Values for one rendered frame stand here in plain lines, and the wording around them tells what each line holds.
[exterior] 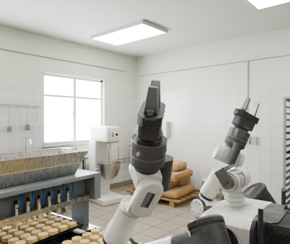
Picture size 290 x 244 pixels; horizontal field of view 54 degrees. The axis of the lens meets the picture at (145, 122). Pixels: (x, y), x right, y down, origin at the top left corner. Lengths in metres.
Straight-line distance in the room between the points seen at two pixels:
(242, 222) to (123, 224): 0.32
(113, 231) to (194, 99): 5.13
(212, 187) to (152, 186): 0.62
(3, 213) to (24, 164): 0.25
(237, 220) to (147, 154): 0.33
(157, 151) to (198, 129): 5.11
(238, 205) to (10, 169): 1.02
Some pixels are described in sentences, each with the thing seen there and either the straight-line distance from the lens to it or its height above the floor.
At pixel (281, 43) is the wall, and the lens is 5.30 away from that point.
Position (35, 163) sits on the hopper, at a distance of 1.54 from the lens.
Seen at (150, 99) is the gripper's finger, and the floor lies 1.55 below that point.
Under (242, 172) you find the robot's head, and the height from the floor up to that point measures 1.34.
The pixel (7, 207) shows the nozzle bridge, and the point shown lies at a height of 1.08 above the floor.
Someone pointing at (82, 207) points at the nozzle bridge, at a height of 0.95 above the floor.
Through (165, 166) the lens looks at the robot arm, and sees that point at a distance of 0.73.
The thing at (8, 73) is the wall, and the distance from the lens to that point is 5.08.
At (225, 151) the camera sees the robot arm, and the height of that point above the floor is 1.37.
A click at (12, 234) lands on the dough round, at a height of 0.91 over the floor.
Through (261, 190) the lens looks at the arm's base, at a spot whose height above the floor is 1.25.
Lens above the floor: 1.50
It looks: level
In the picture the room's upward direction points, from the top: straight up
